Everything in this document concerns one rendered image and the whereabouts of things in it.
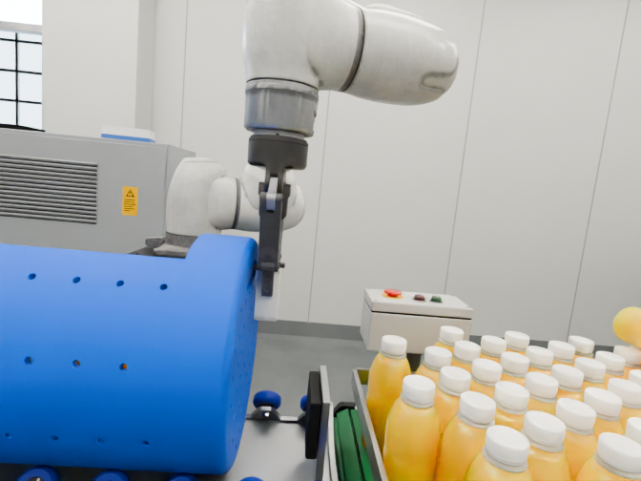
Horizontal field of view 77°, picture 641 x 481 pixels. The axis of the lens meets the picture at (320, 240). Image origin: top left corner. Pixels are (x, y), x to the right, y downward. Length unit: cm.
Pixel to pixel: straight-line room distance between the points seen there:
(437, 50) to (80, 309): 50
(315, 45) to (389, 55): 9
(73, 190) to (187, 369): 200
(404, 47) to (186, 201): 76
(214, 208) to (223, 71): 244
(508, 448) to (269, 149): 39
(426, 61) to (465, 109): 305
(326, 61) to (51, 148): 202
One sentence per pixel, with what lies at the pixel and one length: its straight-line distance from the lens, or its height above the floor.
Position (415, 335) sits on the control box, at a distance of 82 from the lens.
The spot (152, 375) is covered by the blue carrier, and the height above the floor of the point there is 112.
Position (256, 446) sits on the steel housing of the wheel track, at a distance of 66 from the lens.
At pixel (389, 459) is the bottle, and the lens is 56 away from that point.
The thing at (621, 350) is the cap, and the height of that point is 108.
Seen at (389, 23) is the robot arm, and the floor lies 151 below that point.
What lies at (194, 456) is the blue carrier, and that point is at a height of 103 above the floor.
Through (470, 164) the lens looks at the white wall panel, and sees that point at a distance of 358.
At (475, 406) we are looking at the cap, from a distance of 51.
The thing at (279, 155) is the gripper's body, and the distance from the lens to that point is 48.
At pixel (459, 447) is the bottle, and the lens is 52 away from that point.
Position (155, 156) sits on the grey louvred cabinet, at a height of 138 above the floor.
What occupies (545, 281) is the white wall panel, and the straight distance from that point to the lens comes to 398.
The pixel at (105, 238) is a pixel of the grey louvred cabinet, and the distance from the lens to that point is 231.
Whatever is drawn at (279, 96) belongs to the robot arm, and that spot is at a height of 140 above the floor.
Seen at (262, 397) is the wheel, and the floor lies 98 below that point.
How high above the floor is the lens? 131
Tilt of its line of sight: 8 degrees down
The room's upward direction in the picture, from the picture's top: 5 degrees clockwise
